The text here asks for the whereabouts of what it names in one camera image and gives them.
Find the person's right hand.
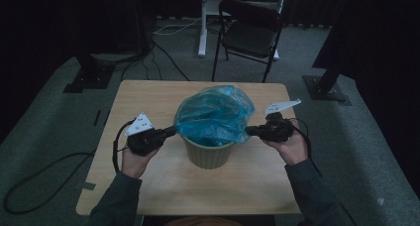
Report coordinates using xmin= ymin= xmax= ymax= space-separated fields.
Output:
xmin=262 ymin=122 xmax=310 ymax=168

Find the green plastic bin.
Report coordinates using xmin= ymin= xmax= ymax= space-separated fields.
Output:
xmin=179 ymin=133 xmax=238 ymax=170

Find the black stand with square base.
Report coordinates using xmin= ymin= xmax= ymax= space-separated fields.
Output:
xmin=62 ymin=0 xmax=154 ymax=94

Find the blue plastic bag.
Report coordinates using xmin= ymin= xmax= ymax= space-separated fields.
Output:
xmin=173 ymin=84 xmax=257 ymax=148

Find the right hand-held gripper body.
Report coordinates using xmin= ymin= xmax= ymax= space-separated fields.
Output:
xmin=262 ymin=98 xmax=302 ymax=143

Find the person's left hand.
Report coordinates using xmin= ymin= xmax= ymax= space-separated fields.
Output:
xmin=120 ymin=145 xmax=161 ymax=179

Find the black stand with slanted post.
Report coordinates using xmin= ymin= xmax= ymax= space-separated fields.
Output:
xmin=302 ymin=0 xmax=353 ymax=107

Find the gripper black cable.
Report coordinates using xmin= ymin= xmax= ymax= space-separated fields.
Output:
xmin=111 ymin=119 xmax=137 ymax=174
xmin=286 ymin=117 xmax=358 ymax=226

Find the long black floor cable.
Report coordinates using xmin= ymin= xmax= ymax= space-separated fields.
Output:
xmin=2 ymin=151 xmax=97 ymax=216

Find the white floor cable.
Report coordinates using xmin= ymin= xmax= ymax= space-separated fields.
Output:
xmin=153 ymin=17 xmax=203 ymax=37

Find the thin black floor cable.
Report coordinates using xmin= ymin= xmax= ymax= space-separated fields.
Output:
xmin=120 ymin=47 xmax=163 ymax=82
xmin=151 ymin=40 xmax=191 ymax=82

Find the black folding chair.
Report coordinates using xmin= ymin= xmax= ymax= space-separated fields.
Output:
xmin=211 ymin=0 xmax=285 ymax=84

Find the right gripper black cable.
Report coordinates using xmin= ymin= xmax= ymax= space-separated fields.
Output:
xmin=286 ymin=117 xmax=358 ymax=226

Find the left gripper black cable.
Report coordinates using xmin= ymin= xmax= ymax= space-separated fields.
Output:
xmin=111 ymin=119 xmax=137 ymax=174

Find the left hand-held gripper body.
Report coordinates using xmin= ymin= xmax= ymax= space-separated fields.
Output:
xmin=124 ymin=112 xmax=167 ymax=157

